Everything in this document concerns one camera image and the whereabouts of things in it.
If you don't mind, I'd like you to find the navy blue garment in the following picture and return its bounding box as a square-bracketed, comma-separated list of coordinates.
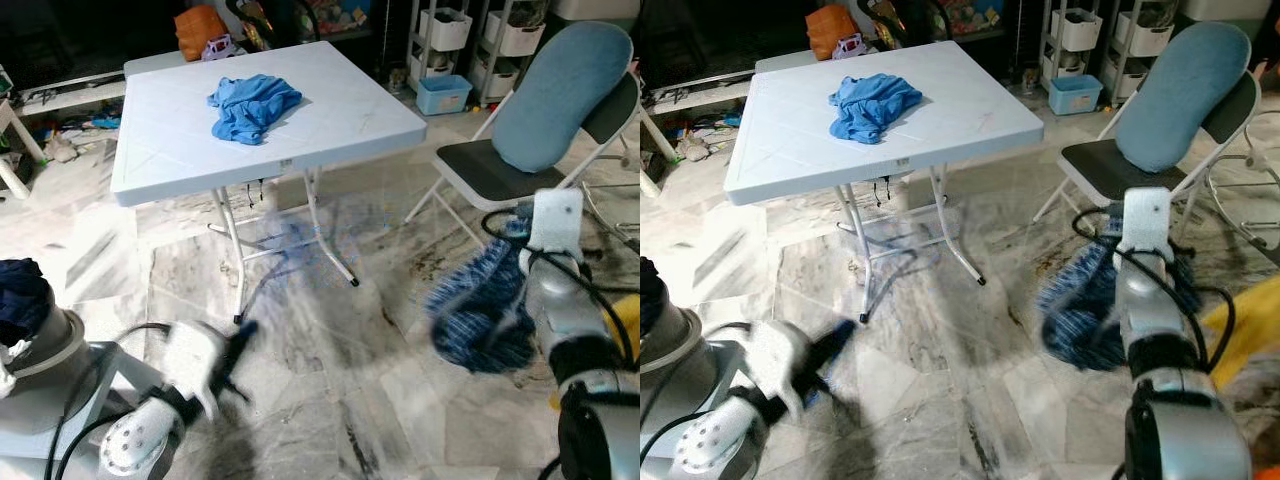
[640, 258, 669, 331]
[0, 258, 56, 346]

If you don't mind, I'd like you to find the blue plaid garment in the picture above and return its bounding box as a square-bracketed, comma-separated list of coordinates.
[1035, 215, 1201, 373]
[425, 205, 546, 376]

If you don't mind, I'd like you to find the grey round laundry basket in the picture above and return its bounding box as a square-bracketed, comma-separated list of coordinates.
[640, 305, 704, 401]
[0, 308, 93, 403]

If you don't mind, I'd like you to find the grey plush toy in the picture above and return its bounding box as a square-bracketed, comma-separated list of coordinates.
[45, 130, 81, 166]
[675, 130, 713, 166]

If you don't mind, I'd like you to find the light blue crumpled cloth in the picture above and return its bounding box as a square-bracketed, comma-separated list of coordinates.
[207, 73, 304, 147]
[828, 73, 924, 146]

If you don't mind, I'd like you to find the white plastic folding table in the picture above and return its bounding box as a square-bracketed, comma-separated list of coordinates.
[122, 48, 191, 79]
[724, 40, 1046, 323]
[755, 48, 821, 79]
[110, 40, 429, 326]

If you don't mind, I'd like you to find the small white side table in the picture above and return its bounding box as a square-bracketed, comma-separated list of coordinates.
[640, 100, 678, 201]
[0, 65, 48, 201]

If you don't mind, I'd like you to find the low white tv bench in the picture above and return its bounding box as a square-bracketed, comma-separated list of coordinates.
[645, 75, 756, 116]
[15, 75, 126, 116]

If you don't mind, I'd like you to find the black folding chair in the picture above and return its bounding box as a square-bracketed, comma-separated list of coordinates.
[405, 70, 640, 251]
[1030, 65, 1263, 251]

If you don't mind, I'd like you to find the orange bag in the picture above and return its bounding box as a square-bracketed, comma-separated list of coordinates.
[175, 4, 233, 61]
[806, 4, 863, 61]

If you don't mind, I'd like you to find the black television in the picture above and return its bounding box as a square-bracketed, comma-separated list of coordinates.
[640, 0, 807, 86]
[0, 0, 176, 86]

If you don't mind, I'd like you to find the light blue storage bin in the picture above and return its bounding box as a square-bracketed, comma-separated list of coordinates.
[1048, 75, 1104, 116]
[415, 75, 473, 116]

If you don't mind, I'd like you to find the blue oval chair cushion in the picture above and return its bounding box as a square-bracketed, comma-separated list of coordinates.
[1114, 20, 1253, 175]
[492, 20, 635, 175]

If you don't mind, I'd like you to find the white shelf rack with bins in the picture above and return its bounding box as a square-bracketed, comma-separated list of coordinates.
[1040, 0, 1106, 96]
[472, 0, 551, 106]
[408, 0, 476, 96]
[1105, 0, 1181, 101]

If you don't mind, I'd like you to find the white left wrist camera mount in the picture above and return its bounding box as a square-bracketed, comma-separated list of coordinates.
[165, 320, 229, 419]
[745, 320, 813, 419]

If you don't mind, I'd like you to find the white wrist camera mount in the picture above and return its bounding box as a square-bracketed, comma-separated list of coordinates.
[165, 320, 229, 419]
[525, 187, 586, 256]
[745, 320, 813, 419]
[1117, 187, 1173, 256]

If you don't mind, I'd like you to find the long black left arm cable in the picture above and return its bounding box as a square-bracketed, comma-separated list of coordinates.
[640, 322, 761, 480]
[42, 322, 176, 480]

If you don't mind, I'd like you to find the short black left arm cable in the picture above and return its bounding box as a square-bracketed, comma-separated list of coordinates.
[55, 412, 136, 480]
[642, 412, 716, 471]

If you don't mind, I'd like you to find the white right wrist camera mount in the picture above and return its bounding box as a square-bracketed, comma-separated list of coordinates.
[1117, 187, 1173, 256]
[525, 187, 586, 256]

